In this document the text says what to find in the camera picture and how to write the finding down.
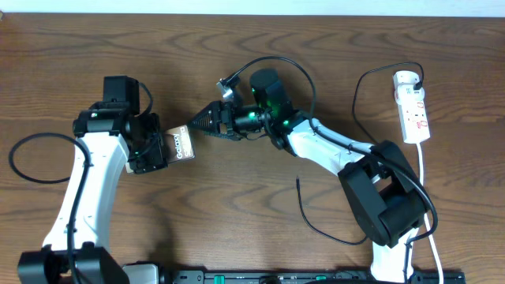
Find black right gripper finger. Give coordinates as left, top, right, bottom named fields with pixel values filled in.
left=187, top=101, right=221, bottom=133
left=204, top=131, right=241, bottom=141

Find black charging cable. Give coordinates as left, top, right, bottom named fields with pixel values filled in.
left=295, top=61, right=425, bottom=246

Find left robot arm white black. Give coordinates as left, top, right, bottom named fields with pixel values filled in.
left=17, top=76, right=167, bottom=283

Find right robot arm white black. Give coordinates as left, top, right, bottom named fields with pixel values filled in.
left=189, top=69, right=432, bottom=282

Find white charger adapter plug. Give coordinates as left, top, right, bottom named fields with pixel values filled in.
left=393, top=70, right=420, bottom=89

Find white power strip red switches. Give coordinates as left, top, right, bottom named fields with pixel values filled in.
left=395, top=84, right=431, bottom=144

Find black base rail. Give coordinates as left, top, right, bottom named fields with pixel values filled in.
left=122, top=262, right=466, bottom=284

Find white power strip cord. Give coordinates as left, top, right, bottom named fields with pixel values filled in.
left=416, top=142, right=445, bottom=284

